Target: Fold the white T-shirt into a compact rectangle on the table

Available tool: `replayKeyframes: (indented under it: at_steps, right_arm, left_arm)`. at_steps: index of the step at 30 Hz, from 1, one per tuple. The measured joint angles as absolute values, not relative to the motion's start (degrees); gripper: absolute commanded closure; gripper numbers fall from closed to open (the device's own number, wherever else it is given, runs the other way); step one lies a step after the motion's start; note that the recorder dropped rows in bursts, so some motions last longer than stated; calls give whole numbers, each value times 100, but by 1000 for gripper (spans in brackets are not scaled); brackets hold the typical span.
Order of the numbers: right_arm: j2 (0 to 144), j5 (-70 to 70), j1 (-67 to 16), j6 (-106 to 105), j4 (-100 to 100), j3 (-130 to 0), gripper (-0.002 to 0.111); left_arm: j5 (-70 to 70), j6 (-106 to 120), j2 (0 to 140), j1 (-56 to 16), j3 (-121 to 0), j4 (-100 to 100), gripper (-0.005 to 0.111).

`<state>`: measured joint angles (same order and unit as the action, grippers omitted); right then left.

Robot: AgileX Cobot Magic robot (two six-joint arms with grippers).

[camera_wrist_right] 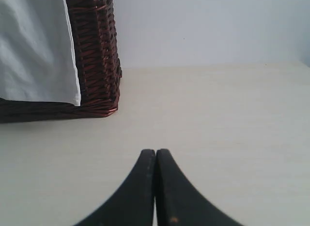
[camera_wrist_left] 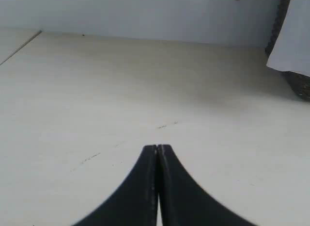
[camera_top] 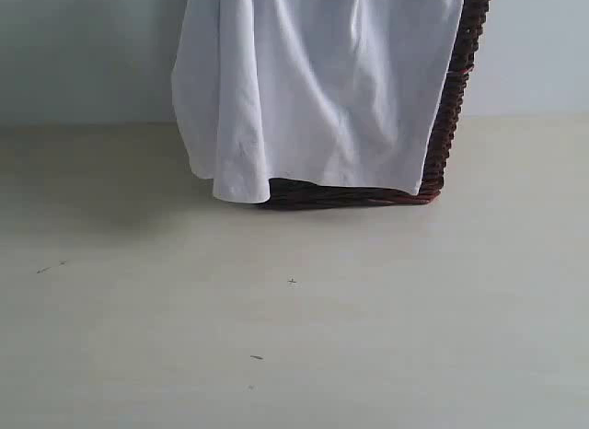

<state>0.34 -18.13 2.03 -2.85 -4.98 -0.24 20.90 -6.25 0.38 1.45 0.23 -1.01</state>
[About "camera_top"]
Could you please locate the white t-shirt red logo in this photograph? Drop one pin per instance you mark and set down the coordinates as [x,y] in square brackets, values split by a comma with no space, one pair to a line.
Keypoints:
[339,93]

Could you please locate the dark red wicker basket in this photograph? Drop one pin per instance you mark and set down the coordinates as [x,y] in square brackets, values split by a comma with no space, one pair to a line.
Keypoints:
[291,195]

